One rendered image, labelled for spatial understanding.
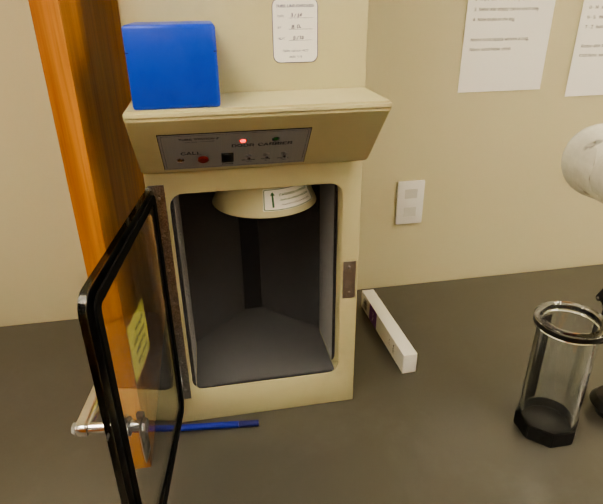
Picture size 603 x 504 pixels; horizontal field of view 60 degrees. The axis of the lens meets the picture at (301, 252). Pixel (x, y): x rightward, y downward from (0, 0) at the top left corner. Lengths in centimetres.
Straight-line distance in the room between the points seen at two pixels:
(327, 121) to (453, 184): 76
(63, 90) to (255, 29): 25
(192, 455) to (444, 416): 45
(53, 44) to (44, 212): 68
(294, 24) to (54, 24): 29
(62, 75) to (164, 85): 11
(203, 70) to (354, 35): 23
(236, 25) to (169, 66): 14
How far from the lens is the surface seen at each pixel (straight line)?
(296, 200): 83
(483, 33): 133
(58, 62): 67
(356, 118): 68
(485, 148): 139
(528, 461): 99
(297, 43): 75
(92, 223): 71
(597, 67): 151
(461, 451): 97
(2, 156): 128
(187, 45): 63
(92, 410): 66
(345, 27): 77
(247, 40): 75
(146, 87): 64
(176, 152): 70
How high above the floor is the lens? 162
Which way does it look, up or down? 26 degrees down
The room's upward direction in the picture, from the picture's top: 1 degrees counter-clockwise
